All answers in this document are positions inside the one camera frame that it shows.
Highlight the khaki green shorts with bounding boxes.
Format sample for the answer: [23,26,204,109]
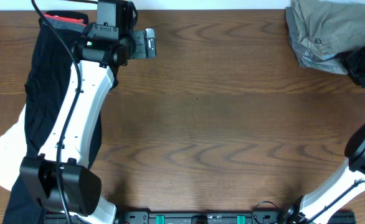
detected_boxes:
[292,0,365,60]

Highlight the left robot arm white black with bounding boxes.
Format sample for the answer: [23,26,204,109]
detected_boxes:
[20,26,156,223]

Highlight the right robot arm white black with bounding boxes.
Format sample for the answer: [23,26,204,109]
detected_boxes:
[279,47,365,223]

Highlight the folded grey shorts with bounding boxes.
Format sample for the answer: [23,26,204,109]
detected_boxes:
[285,7,348,75]

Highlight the black pants red waistband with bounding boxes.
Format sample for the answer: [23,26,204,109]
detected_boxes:
[2,11,102,223]

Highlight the white cloth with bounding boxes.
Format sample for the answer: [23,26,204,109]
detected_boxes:
[0,105,27,191]

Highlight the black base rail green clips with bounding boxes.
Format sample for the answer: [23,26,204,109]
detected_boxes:
[44,200,356,224]

